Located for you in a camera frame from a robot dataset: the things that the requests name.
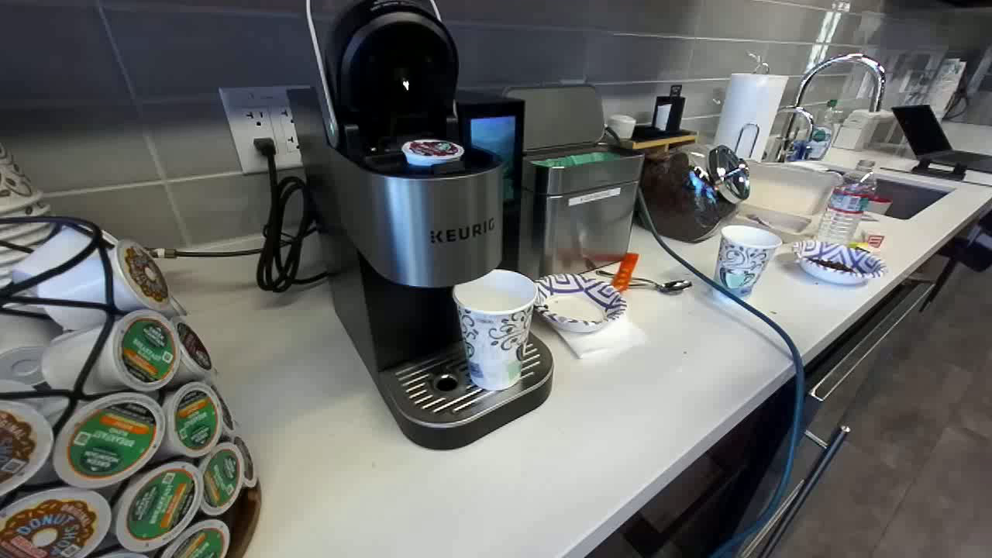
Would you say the chrome sink faucet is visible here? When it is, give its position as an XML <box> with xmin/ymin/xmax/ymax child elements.
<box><xmin>773</xmin><ymin>49</ymin><xmax>894</xmax><ymax>164</ymax></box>

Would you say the small orange packet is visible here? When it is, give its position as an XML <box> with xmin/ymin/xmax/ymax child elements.
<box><xmin>612</xmin><ymin>252</ymin><xmax>646</xmax><ymax>296</ymax></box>

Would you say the green box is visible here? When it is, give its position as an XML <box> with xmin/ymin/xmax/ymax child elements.
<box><xmin>516</xmin><ymin>149</ymin><xmax>647</xmax><ymax>282</ymax></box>

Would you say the long thick cable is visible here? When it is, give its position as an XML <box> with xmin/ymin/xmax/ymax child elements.
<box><xmin>630</xmin><ymin>182</ymin><xmax>813</xmax><ymax>558</ymax></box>

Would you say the clear plastic water bottle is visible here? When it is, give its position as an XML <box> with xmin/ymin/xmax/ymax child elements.
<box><xmin>826</xmin><ymin>157</ymin><xmax>882</xmax><ymax>248</ymax></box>

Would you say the patterned bowl with coffee grounds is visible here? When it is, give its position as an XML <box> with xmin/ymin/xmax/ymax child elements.
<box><xmin>792</xmin><ymin>240</ymin><xmax>891</xmax><ymax>292</ymax></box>

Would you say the small white cup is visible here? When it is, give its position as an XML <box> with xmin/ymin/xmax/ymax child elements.
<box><xmin>604</xmin><ymin>110</ymin><xmax>643</xmax><ymax>147</ymax></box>

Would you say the white wall outlet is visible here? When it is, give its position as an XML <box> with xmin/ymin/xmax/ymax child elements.
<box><xmin>217</xmin><ymin>85</ymin><xmax>307</xmax><ymax>177</ymax></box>

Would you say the metal paper towel holder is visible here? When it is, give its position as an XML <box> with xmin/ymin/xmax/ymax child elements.
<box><xmin>731</xmin><ymin>121</ymin><xmax>765</xmax><ymax>164</ymax></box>

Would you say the black wire pod carousel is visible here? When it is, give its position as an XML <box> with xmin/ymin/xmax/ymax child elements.
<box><xmin>0</xmin><ymin>214</ymin><xmax>263</xmax><ymax>558</ymax></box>

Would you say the white paper towel roll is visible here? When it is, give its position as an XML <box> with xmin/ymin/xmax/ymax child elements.
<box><xmin>713</xmin><ymin>69</ymin><xmax>792</xmax><ymax>164</ymax></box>

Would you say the white paper napkin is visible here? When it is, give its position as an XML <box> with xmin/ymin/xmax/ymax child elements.
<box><xmin>551</xmin><ymin>308</ymin><xmax>650</xmax><ymax>359</ymax></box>

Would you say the stainless dishwasher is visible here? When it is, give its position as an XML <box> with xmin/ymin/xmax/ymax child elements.
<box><xmin>723</xmin><ymin>258</ymin><xmax>956</xmax><ymax>558</ymax></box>

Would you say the black appliance with screen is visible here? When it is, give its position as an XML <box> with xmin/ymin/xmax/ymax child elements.
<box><xmin>457</xmin><ymin>85</ymin><xmax>608</xmax><ymax>272</ymax></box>

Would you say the steel sink basin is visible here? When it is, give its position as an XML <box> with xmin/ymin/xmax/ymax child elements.
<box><xmin>866</xmin><ymin>168</ymin><xmax>963</xmax><ymax>224</ymax></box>

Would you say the coffee pod in brewer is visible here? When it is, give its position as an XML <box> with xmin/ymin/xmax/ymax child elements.
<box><xmin>400</xmin><ymin>137</ymin><xmax>470</xmax><ymax>171</ymax></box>

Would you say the blue patterned paper cup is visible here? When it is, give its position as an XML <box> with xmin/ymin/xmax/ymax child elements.
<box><xmin>450</xmin><ymin>267</ymin><xmax>543</xmax><ymax>393</ymax></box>
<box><xmin>713</xmin><ymin>224</ymin><xmax>785</xmax><ymax>300</ymax></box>

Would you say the Keurig coffee machine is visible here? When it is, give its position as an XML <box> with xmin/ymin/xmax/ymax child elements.
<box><xmin>305</xmin><ymin>0</ymin><xmax>557</xmax><ymax>453</ymax></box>

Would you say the brown label coffee pod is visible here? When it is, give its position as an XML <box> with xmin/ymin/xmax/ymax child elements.
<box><xmin>171</xmin><ymin>316</ymin><xmax>217</xmax><ymax>381</ymax></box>
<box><xmin>0</xmin><ymin>485</ymin><xmax>114</xmax><ymax>558</ymax></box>
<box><xmin>0</xmin><ymin>396</ymin><xmax>57</xmax><ymax>501</ymax></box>
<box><xmin>11</xmin><ymin>231</ymin><xmax>179</xmax><ymax>332</ymax></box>

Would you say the wooden countertop rack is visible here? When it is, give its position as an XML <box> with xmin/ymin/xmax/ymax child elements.
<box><xmin>602</xmin><ymin>121</ymin><xmax>701</xmax><ymax>161</ymax></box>

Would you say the small blue patterned bowl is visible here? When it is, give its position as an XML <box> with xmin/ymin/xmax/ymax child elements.
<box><xmin>533</xmin><ymin>271</ymin><xmax>633</xmax><ymax>338</ymax></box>

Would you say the black power cord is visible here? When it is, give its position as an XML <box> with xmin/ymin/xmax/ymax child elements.
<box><xmin>152</xmin><ymin>137</ymin><xmax>326</xmax><ymax>298</ymax></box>

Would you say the green label coffee pod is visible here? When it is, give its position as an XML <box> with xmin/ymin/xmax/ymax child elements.
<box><xmin>37</xmin><ymin>308</ymin><xmax>191</xmax><ymax>396</ymax></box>
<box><xmin>50</xmin><ymin>390</ymin><xmax>171</xmax><ymax>492</ymax></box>
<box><xmin>159</xmin><ymin>515</ymin><xmax>232</xmax><ymax>558</ymax></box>
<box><xmin>195</xmin><ymin>439</ymin><xmax>247</xmax><ymax>517</ymax></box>
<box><xmin>108</xmin><ymin>458</ymin><xmax>206</xmax><ymax>555</ymax></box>
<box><xmin>161</xmin><ymin>379</ymin><xmax>229</xmax><ymax>466</ymax></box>

